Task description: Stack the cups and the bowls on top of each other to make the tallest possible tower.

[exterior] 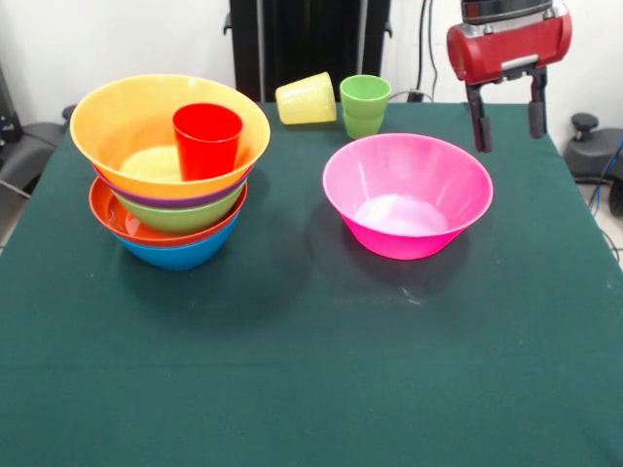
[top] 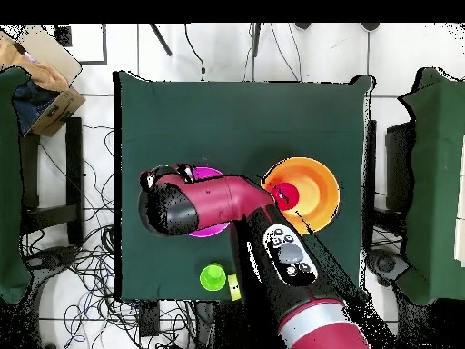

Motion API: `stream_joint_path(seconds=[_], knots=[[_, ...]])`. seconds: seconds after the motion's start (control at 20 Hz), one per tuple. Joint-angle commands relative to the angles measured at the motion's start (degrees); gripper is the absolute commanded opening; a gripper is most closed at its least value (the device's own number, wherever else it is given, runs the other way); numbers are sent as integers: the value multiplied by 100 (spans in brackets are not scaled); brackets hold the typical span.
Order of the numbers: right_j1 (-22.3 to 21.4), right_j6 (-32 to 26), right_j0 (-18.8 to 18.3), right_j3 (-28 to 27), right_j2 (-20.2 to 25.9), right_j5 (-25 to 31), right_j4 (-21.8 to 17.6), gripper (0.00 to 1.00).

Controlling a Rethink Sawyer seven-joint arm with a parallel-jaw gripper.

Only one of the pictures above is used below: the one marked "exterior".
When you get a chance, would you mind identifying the red-orange plastic bowl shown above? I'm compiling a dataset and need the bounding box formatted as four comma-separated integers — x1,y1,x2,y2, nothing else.
88,175,249,247

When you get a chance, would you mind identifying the green plastic bowl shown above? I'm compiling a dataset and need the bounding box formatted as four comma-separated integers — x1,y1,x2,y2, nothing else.
111,182,246,235

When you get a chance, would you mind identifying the yellow plastic cup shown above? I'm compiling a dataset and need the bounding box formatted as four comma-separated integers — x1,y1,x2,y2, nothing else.
275,71,338,126

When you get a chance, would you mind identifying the black hanging cable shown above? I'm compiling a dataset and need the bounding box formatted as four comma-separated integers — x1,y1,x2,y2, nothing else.
407,0,440,103

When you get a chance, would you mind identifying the grey chair base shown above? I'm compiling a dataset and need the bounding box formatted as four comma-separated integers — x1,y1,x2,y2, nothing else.
0,121,64,196

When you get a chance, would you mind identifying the purple plastic bowl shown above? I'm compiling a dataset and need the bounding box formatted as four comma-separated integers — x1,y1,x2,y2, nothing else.
92,162,255,210

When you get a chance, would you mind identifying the large blue plastic bowl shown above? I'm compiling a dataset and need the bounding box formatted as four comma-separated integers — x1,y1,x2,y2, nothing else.
114,213,239,271

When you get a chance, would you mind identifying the pink plastic bowl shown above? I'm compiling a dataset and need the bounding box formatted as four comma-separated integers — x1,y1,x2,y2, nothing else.
321,132,495,262

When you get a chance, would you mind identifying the red plastic cup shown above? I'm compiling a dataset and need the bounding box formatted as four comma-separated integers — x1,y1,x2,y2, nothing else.
171,102,244,182

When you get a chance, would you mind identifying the black chair base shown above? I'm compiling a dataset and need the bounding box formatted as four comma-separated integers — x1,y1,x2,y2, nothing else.
564,112,623,218

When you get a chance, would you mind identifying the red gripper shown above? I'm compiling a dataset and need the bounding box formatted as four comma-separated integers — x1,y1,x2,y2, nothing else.
446,9,574,155

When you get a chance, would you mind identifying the orange plastic bowl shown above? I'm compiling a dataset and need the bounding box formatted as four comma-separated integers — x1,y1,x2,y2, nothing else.
69,73,272,199

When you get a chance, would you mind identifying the dark green tablecloth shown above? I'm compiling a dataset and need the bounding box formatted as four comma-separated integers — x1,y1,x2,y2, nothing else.
0,100,623,467

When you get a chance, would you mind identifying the green plastic cup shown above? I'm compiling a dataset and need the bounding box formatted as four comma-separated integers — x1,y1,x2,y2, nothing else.
339,74,392,141

